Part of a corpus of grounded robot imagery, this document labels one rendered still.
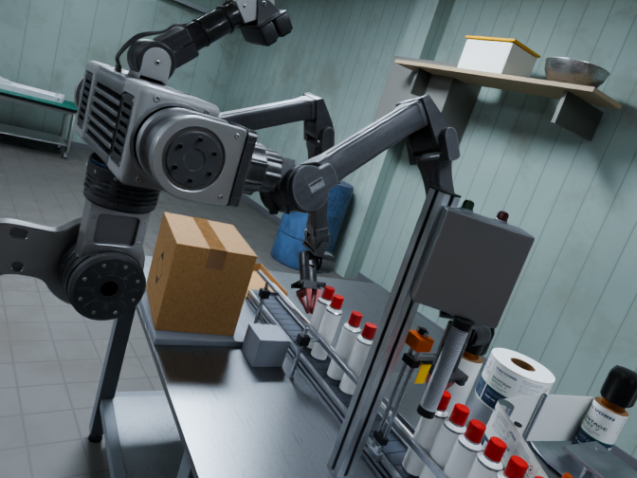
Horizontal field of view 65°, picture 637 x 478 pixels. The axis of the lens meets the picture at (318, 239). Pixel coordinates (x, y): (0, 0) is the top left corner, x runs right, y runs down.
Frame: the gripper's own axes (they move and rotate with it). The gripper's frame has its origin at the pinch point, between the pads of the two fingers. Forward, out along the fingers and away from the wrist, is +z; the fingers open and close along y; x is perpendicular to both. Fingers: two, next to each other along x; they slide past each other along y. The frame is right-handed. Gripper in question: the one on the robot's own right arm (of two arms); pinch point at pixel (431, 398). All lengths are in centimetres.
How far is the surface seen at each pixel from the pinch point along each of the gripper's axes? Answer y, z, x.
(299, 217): 359, 49, -163
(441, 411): -8.9, -3.6, 7.2
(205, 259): 57, -9, 42
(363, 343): 20.7, -2.7, 7.6
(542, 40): 233, -165, -268
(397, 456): -3.0, 13.3, 7.9
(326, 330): 37.8, 2.8, 7.5
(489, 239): -11.7, -43.4, 16.3
